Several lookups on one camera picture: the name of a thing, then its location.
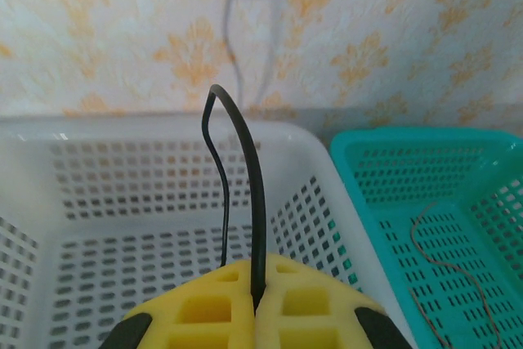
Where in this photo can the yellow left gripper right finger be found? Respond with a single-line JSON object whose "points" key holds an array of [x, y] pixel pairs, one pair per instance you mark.
{"points": [[306, 308]]}

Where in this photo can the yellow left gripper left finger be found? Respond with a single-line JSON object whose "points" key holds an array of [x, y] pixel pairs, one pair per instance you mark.
{"points": [[204, 312]]}

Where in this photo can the white plastic basket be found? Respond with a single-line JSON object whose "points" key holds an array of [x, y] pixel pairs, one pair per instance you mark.
{"points": [[122, 202]]}

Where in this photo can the teal plastic basket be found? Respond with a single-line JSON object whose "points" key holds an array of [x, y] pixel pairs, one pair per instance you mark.
{"points": [[441, 169]]}

